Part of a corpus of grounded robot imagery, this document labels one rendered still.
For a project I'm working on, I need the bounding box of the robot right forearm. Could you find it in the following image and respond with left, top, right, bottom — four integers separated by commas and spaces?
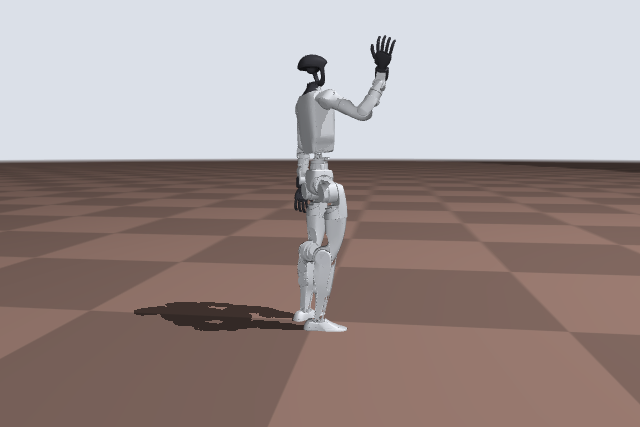
357, 72, 386, 116

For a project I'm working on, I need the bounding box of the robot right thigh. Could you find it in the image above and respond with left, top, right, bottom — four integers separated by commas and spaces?
313, 178, 347, 264

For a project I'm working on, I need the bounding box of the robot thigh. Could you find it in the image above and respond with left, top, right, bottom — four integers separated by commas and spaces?
313, 178, 347, 264
300, 182, 328, 261

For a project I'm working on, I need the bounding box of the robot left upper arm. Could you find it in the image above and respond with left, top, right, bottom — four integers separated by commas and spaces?
295, 104, 303, 151

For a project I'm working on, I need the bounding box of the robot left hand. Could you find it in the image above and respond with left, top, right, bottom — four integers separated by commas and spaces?
294, 176, 313, 213

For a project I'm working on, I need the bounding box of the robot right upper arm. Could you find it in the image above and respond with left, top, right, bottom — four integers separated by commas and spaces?
315, 89, 373, 121

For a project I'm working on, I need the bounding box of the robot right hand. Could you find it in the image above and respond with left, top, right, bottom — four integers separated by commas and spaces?
370, 35, 396, 80

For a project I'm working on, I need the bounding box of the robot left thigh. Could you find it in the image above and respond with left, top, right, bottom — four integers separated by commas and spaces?
300, 182, 328, 261

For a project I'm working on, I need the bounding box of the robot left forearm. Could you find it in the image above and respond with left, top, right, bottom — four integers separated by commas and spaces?
297, 147, 310, 185

